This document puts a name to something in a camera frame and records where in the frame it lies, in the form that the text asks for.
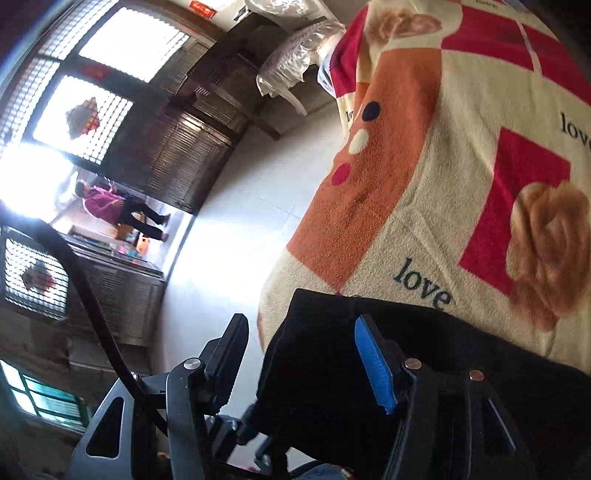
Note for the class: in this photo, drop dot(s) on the black pants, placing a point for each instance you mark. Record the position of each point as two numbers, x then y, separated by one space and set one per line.
323 369

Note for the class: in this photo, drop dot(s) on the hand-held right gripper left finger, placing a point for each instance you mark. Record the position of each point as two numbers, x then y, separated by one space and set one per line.
228 355

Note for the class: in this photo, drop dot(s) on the dark wooden louvre door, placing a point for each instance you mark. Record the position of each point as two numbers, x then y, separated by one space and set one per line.
175 152

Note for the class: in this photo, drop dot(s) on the red hanging ornament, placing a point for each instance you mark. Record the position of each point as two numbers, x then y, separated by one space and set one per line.
37 277
85 115

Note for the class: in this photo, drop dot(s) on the lattice window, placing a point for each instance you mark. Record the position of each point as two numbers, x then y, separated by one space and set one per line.
106 60

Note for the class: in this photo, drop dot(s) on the dark wooden table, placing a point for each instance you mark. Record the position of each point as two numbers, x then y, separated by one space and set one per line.
221 69

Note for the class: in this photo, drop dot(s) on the chair with lace cover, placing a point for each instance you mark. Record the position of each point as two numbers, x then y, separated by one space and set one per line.
295 55

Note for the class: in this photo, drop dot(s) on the red orange printed blanket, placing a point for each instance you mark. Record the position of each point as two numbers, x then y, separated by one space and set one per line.
415 207

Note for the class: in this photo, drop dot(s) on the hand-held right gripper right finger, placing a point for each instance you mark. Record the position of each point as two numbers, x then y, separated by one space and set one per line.
374 364

